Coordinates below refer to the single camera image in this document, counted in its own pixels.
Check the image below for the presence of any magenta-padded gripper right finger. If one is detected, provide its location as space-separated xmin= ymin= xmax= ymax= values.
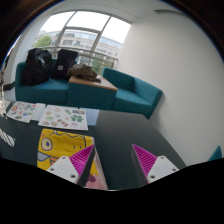
xmin=130 ymin=143 xmax=180 ymax=188

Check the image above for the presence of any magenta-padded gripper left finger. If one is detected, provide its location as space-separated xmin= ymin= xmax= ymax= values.
xmin=46 ymin=143 xmax=98 ymax=188

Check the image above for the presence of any teal chair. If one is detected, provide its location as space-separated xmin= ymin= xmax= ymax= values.
xmin=207 ymin=144 xmax=224 ymax=163

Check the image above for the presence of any teal wooden-topped side table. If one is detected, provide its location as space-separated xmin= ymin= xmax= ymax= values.
xmin=65 ymin=74 xmax=119 ymax=111

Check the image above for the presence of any teal armchair sofa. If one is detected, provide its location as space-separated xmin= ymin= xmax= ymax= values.
xmin=101 ymin=67 xmax=164 ymax=120

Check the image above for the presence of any brown crumpled jacket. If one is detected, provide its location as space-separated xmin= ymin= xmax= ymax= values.
xmin=66 ymin=63 xmax=102 ymax=84

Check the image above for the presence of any black backpack with tan patch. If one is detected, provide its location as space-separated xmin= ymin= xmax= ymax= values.
xmin=50 ymin=48 xmax=80 ymax=81

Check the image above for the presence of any plain black backpack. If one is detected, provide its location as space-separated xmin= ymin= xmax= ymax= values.
xmin=22 ymin=47 xmax=54 ymax=87

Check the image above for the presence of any metal window railing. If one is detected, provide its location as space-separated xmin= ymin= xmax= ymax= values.
xmin=42 ymin=44 xmax=120 ymax=70

